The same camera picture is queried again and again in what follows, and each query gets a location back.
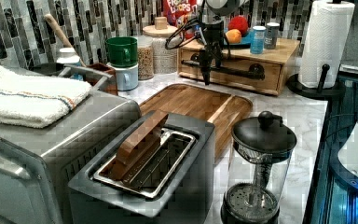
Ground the silver toaster oven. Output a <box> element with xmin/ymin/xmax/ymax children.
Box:
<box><xmin>0</xmin><ymin>64</ymin><xmax>143</xmax><ymax>224</ymax></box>

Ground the silver toaster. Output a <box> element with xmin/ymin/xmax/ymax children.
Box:
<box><xmin>69</xmin><ymin>113</ymin><xmax>214</xmax><ymax>224</ymax></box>

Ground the clear jar with cereal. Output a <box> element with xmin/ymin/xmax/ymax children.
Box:
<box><xmin>136</xmin><ymin>35</ymin><xmax>154</xmax><ymax>80</ymax></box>

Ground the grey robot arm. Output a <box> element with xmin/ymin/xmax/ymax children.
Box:
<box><xmin>198</xmin><ymin>0</ymin><xmax>245</xmax><ymax>85</ymax></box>

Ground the wooden drawer box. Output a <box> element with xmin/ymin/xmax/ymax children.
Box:
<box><xmin>176</xmin><ymin>36</ymin><xmax>301</xmax><ymax>96</ymax></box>

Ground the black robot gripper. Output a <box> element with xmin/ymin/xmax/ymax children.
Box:
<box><xmin>199</xmin><ymin>21</ymin><xmax>224</xmax><ymax>85</ymax></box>

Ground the white mug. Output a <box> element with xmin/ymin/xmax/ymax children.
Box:
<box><xmin>107</xmin><ymin>63</ymin><xmax>138</xmax><ymax>91</ymax></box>

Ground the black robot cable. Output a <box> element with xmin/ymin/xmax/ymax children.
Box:
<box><xmin>164</xmin><ymin>0</ymin><xmax>232</xmax><ymax>60</ymax></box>

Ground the red Froot Loops box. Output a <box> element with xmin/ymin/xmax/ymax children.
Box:
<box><xmin>162</xmin><ymin>0</ymin><xmax>197</xmax><ymax>28</ymax></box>

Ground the brown toy bread slice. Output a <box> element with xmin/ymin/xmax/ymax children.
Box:
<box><xmin>109</xmin><ymin>110</ymin><xmax>168</xmax><ymax>180</ymax></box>

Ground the orange plush fruit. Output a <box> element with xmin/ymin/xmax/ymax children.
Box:
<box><xmin>226</xmin><ymin>29</ymin><xmax>242</xmax><ymax>44</ymax></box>

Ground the white folded towel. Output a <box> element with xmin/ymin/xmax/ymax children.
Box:
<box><xmin>0</xmin><ymin>65</ymin><xmax>91</xmax><ymax>128</ymax></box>

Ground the blue salt shaker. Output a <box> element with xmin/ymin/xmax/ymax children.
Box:
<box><xmin>250</xmin><ymin>26</ymin><xmax>266</xmax><ymax>54</ymax></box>

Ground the jar with wooden lid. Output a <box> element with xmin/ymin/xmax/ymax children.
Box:
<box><xmin>143</xmin><ymin>17</ymin><xmax>177</xmax><ymax>74</ymax></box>

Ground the black paper towel holder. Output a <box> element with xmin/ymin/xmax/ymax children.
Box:
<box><xmin>286</xmin><ymin>64</ymin><xmax>346</xmax><ymax>100</ymax></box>

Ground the wooden handled pan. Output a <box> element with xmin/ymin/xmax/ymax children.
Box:
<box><xmin>29</xmin><ymin>13</ymin><xmax>88</xmax><ymax>77</ymax></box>

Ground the white paper towel roll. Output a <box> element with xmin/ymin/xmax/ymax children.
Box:
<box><xmin>298</xmin><ymin>0</ymin><xmax>355</xmax><ymax>89</ymax></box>

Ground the black drawer handle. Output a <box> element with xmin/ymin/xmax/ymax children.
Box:
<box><xmin>181</xmin><ymin>53</ymin><xmax>265</xmax><ymax>80</ymax></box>

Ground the black french press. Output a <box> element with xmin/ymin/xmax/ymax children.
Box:
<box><xmin>220</xmin><ymin>111</ymin><xmax>296</xmax><ymax>224</ymax></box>

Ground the white cap blue bottle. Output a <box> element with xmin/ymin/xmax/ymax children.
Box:
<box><xmin>56</xmin><ymin>48</ymin><xmax>84</xmax><ymax>81</ymax></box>

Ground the grey pepper shaker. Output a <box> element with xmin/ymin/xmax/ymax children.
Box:
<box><xmin>264</xmin><ymin>22</ymin><xmax>280</xmax><ymax>49</ymax></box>

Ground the green mug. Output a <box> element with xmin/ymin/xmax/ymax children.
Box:
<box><xmin>105</xmin><ymin>36</ymin><xmax>138</xmax><ymax>68</ymax></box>

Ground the wooden cutting board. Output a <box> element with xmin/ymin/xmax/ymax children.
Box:
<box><xmin>140</xmin><ymin>84</ymin><xmax>253</xmax><ymax>163</ymax></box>

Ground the red plush bell pepper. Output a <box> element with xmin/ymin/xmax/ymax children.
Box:
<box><xmin>227</xmin><ymin>16</ymin><xmax>249</xmax><ymax>36</ymax></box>

